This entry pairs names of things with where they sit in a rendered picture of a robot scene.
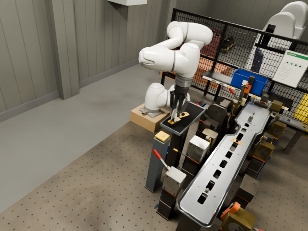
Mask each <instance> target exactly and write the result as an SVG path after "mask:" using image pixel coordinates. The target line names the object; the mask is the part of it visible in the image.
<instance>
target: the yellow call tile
mask: <svg viewBox="0 0 308 231"><path fill-rule="evenodd" d="M155 137H156V138H158V139H159V140H161V141H163V142H164V141H165V140H166V139H167V138H168V137H169V135H168V134H166V133H164V132H163V131H160V132H159V133H158V134H156V135H155Z"/></svg>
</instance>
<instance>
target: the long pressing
mask: <svg viewBox="0 0 308 231"><path fill-rule="evenodd" d="M254 112H255V114H254V115H253V113H254ZM270 115H271V112H270V111H269V110H267V109H265V108H262V107H260V106H257V105H255V104H252V103H250V102H247V103H246V104H245V105H244V107H243V108H242V109H241V111H240V112H239V113H238V115H237V116H236V117H235V119H234V122H235V123H236V124H237V126H238V129H237V130H236V132H235V133H234V134H226V135H224V137H223V138H222V139H221V141H220V142H219V143H218V145H217V146H216V148H215V149H214V150H213V152H212V153H211V155H210V156H209V157H208V158H207V160H206V161H205V163H204V164H203V166H202V167H201V168H200V170H199V171H198V173H197V174H196V175H195V177H194V178H193V179H192V181H191V182H190V184H189V185H188V186H187V188H186V189H185V191H184V192H183V193H182V195H181V196H180V197H179V199H178V201H177V203H176V206H177V208H178V210H179V211H180V212H182V213H183V214H184V215H186V216H187V217H188V218H190V219H192V220H193V221H194V222H196V223H197V224H199V225H200V226H201V227H204V228H209V227H211V226H212V224H213V222H214V220H215V218H216V216H217V214H218V212H219V210H220V208H221V206H222V204H223V202H224V200H225V198H226V196H227V194H228V192H229V190H230V188H231V186H232V184H233V182H234V180H235V178H236V176H237V174H238V172H239V170H240V168H241V166H242V164H243V162H244V160H245V158H246V156H247V154H248V152H249V150H250V148H251V146H252V144H253V142H254V140H255V138H256V136H257V135H259V134H261V133H262V132H263V130H264V128H265V125H266V123H267V121H268V119H269V117H270ZM249 116H253V120H252V122H249V121H248V118H249ZM246 123H247V124H249V127H246V126H245V124H246ZM243 128H244V129H246V132H242V131H241V130H242V129H243ZM239 134H242V135H243V137H242V138H241V140H240V141H241V142H243V145H242V146H241V145H239V144H238V145H237V147H236V149H235V150H234V152H233V151H231V150H230V148H231V146H232V145H233V143H234V142H233V141H231V138H235V139H236V138H237V136H238V135H239ZM228 152H231V153H232V156H231V157H230V158H229V159H228V158H226V157H225V156H226V154H227V153H228ZM238 154H239V155H238ZM223 160H224V161H226V162H227V164H226V166H225V167H224V168H221V167H220V164H221V162H222V161H223ZM216 170H219V171H221V174H220V176H219V178H218V179H216V178H214V177H213V175H214V173H215V172H216ZM209 181H213V182H214V183H215V184H214V186H213V188H212V189H211V191H209V193H208V194H207V193H205V192H204V191H205V189H206V186H207V184H208V183H209ZM198 186H199V187H198ZM202 193H205V194H206V195H207V198H206V200H205V201H204V203H203V204H200V203H198V199H199V197H200V196H201V194H202Z"/></svg>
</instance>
